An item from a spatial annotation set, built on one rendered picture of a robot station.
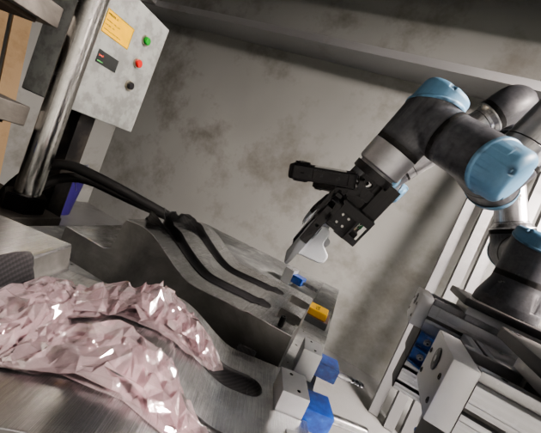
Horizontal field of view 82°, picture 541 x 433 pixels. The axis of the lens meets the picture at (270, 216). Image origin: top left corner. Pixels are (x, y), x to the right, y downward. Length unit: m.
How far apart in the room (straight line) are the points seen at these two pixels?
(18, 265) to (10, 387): 0.18
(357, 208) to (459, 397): 0.28
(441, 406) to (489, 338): 0.52
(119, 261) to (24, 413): 0.41
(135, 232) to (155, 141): 3.24
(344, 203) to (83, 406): 0.40
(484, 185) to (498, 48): 2.73
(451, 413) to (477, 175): 0.30
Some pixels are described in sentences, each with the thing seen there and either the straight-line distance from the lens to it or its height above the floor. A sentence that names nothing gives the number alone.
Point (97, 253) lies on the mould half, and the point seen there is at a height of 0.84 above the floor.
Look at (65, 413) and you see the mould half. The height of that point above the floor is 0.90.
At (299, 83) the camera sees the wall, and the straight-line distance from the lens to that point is 3.19.
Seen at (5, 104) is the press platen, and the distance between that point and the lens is 0.99.
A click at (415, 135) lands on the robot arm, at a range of 0.51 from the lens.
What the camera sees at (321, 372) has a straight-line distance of 0.64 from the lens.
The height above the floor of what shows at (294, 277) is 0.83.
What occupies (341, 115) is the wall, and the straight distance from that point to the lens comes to 2.97.
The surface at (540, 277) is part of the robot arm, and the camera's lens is 1.03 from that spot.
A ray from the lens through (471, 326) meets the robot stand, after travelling 1.00.
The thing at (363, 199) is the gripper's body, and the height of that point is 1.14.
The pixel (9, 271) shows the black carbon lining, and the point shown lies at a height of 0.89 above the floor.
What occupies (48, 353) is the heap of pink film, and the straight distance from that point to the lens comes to 0.34.
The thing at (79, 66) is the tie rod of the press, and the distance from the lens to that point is 0.98.
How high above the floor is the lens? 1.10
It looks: 5 degrees down
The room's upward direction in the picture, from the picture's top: 23 degrees clockwise
